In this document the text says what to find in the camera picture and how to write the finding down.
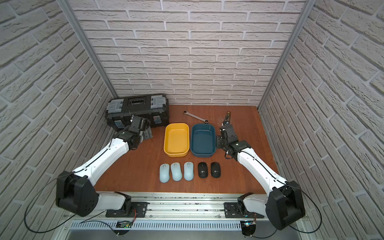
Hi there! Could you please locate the black mouse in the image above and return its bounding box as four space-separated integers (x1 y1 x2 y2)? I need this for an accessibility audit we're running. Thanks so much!
211 162 221 178
198 162 209 179

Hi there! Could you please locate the light blue mouse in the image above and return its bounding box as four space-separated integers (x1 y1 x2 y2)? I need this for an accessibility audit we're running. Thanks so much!
171 162 183 182
184 162 194 181
159 164 170 183

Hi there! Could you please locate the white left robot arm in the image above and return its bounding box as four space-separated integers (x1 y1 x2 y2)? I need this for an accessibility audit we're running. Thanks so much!
56 116 152 217

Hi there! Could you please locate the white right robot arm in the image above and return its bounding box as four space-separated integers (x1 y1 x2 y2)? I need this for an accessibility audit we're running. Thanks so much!
217 112 306 230

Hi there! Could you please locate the teal storage box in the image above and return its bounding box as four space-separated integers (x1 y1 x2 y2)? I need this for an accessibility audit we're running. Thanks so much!
190 124 216 158

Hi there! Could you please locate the yellow storage box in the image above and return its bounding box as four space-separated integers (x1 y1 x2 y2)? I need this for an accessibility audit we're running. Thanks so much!
164 123 190 158

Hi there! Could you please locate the black plastic toolbox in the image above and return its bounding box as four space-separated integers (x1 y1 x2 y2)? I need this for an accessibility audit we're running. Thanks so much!
105 94 170 132

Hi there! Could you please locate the silver combination wrench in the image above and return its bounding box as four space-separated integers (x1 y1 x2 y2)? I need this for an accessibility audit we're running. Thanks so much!
183 110 209 124

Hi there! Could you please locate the right round controller board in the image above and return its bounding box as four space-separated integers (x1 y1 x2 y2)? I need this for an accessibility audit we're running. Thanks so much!
240 221 256 237

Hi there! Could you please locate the left green circuit board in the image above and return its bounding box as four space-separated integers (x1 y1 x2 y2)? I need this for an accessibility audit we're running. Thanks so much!
116 221 134 229

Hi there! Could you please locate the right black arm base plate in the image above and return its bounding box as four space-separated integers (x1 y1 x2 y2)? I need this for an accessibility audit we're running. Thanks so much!
224 202 265 219

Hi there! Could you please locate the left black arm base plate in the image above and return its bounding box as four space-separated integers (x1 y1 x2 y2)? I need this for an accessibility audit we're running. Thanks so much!
106 202 149 218

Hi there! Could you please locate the aluminium mounting rail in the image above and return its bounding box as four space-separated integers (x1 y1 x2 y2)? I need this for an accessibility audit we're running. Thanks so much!
53 193 316 240

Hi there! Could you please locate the right black cable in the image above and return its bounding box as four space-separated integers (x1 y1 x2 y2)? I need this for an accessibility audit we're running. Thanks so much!
248 182 323 240

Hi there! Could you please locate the black cable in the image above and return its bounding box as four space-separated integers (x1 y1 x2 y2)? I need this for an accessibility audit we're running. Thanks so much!
23 170 121 234
248 182 323 240

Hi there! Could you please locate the left black cable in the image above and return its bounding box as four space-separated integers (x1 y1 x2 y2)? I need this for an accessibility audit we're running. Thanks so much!
23 170 121 234

